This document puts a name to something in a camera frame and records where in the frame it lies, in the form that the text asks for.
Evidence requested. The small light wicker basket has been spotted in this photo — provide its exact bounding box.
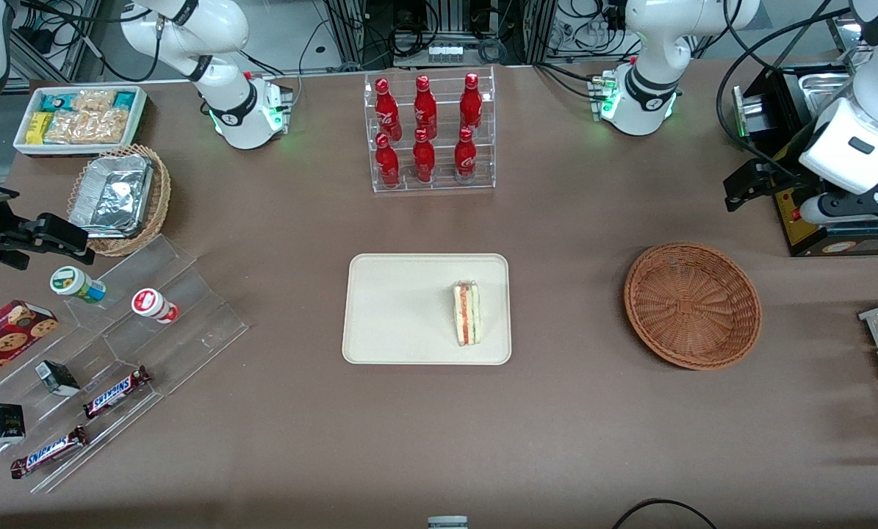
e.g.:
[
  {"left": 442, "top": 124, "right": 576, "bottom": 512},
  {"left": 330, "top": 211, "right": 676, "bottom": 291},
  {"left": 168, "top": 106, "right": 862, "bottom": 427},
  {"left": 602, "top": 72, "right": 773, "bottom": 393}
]
[{"left": 66, "top": 144, "right": 172, "bottom": 258}]

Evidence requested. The aluminium foil container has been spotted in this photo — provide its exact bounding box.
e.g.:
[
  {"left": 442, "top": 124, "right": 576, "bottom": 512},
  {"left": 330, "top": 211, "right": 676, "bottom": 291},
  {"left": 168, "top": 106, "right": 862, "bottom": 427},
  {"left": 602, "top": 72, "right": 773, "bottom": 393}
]
[{"left": 68, "top": 154, "right": 154, "bottom": 240}]

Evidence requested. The red tartan cookie box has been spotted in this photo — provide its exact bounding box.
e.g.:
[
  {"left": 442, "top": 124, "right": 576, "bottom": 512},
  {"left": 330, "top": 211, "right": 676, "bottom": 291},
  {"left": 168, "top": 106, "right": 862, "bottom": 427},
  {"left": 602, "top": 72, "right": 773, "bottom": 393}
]
[{"left": 0, "top": 299, "right": 59, "bottom": 392}]

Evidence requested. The cream plastic tray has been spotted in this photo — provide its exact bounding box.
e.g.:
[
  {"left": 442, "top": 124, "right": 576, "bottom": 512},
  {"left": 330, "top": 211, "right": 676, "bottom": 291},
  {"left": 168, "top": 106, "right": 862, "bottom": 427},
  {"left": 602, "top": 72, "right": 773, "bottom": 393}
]
[{"left": 342, "top": 253, "right": 512, "bottom": 366}]

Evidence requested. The brown Snickers bar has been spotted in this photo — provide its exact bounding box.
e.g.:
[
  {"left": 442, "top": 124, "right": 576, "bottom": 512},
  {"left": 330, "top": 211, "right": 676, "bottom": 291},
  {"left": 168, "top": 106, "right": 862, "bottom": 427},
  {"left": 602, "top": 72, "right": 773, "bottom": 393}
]
[
  {"left": 10, "top": 425, "right": 90, "bottom": 480},
  {"left": 82, "top": 366, "right": 153, "bottom": 420}
]

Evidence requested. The black food warmer machine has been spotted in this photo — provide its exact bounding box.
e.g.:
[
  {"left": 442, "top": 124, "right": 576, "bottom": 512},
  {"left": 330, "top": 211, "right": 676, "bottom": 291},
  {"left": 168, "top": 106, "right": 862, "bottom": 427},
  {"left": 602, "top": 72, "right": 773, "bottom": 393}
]
[{"left": 733, "top": 11, "right": 878, "bottom": 258}]

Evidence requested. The black table cable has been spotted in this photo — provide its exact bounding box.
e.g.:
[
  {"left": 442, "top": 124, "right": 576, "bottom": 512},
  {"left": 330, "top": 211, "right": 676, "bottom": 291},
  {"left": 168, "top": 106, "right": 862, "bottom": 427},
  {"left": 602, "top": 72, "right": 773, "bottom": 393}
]
[{"left": 612, "top": 498, "right": 719, "bottom": 529}]

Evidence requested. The steel warmer pan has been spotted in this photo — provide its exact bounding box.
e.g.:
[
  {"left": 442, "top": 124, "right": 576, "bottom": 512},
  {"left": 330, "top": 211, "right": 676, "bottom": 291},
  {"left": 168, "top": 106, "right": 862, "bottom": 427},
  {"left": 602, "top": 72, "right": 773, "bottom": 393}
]
[{"left": 799, "top": 72, "right": 854, "bottom": 127}]

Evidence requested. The clear acrylic stepped display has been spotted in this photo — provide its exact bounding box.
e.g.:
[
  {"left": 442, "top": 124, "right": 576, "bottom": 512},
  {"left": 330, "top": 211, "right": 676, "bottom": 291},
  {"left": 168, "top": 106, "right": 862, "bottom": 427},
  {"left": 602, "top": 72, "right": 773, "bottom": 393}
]
[{"left": 0, "top": 234, "right": 250, "bottom": 494}]

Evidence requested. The triangular sandwich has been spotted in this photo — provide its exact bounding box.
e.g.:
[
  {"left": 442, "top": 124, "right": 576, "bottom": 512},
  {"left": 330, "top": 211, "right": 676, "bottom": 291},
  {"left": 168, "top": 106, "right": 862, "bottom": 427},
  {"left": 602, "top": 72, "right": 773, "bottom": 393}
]
[{"left": 452, "top": 280, "right": 483, "bottom": 347}]

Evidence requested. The clear acrylic bottle rack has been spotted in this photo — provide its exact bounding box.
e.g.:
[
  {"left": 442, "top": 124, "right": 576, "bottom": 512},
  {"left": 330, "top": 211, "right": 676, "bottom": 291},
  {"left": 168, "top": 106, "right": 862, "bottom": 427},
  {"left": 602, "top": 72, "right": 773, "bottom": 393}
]
[{"left": 364, "top": 66, "right": 497, "bottom": 194}]

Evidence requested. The large brown wicker basket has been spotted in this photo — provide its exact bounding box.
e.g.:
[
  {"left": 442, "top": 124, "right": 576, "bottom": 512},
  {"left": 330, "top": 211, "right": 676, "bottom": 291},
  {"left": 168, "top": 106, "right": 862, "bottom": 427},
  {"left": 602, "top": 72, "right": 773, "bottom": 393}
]
[{"left": 624, "top": 242, "right": 763, "bottom": 370}]

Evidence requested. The green label yoghurt cup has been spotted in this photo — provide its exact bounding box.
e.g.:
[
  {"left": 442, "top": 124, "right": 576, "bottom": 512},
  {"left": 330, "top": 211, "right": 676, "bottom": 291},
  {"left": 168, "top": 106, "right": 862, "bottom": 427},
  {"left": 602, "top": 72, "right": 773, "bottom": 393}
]
[{"left": 49, "top": 266, "right": 107, "bottom": 305}]

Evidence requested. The small black box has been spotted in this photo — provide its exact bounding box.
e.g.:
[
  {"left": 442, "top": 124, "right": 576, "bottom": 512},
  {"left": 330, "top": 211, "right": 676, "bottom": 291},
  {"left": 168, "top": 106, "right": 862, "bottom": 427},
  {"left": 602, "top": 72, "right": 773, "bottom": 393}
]
[
  {"left": 35, "top": 360, "right": 81, "bottom": 397},
  {"left": 0, "top": 403, "right": 26, "bottom": 446}
]

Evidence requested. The white rectangular snack bin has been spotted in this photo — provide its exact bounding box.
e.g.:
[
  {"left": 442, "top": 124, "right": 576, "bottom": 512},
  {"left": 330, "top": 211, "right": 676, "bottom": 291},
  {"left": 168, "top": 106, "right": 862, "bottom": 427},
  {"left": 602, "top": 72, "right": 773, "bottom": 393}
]
[{"left": 12, "top": 85, "right": 148, "bottom": 157}]

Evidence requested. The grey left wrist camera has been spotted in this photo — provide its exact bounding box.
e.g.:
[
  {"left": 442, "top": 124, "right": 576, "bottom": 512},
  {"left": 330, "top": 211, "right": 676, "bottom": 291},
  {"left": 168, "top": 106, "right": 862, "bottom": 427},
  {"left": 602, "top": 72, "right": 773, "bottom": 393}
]
[{"left": 800, "top": 190, "right": 878, "bottom": 226}]

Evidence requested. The red cola bottle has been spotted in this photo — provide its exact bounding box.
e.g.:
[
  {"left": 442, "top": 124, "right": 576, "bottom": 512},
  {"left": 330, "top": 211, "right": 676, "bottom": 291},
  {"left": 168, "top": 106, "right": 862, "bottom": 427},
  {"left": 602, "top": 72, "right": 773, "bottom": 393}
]
[
  {"left": 454, "top": 126, "right": 478, "bottom": 183},
  {"left": 460, "top": 72, "right": 483, "bottom": 134},
  {"left": 375, "top": 78, "right": 401, "bottom": 140},
  {"left": 413, "top": 129, "right": 436, "bottom": 184},
  {"left": 414, "top": 75, "right": 438, "bottom": 139},
  {"left": 375, "top": 132, "right": 401, "bottom": 189}
]

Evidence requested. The red label yoghurt cup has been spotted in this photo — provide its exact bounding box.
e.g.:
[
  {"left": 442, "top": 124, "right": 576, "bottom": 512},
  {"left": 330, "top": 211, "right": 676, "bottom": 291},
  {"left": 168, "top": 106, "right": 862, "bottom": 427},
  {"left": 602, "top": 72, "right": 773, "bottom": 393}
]
[{"left": 131, "top": 288, "right": 180, "bottom": 325}]

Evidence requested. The clear cracker bag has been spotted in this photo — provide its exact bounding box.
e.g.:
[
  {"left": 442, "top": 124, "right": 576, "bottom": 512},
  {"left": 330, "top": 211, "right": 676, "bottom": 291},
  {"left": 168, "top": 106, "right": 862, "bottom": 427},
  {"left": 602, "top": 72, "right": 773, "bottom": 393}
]
[
  {"left": 45, "top": 110, "right": 91, "bottom": 145},
  {"left": 71, "top": 90, "right": 117, "bottom": 115},
  {"left": 86, "top": 109, "right": 132, "bottom": 144}
]

